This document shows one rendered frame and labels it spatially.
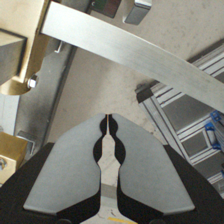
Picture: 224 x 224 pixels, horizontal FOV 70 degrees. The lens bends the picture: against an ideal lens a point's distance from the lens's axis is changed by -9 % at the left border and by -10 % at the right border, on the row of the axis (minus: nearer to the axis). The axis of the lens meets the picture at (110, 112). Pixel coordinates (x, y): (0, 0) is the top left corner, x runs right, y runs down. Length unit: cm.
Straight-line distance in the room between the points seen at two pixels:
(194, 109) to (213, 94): 82
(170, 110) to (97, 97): 45
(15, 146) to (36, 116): 12
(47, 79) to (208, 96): 28
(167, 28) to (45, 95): 85
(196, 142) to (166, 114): 31
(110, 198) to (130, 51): 25
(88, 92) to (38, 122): 73
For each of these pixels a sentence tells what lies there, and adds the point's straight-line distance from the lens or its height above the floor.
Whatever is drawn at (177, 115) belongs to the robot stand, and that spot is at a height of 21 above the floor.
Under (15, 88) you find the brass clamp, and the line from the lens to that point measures 19.
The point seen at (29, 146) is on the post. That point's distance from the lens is 41.
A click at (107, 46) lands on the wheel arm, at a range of 17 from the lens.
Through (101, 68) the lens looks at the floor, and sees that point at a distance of 106.
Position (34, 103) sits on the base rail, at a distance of 39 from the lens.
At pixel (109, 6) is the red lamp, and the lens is 32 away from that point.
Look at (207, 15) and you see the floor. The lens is 118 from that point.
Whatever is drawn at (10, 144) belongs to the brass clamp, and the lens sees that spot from 31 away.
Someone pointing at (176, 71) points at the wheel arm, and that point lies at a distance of 18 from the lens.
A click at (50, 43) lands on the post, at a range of 26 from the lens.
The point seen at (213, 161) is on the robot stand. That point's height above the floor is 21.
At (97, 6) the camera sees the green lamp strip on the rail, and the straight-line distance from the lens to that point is 32.
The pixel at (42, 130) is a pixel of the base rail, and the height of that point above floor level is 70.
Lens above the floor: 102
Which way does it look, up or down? 62 degrees down
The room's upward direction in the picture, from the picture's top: 178 degrees clockwise
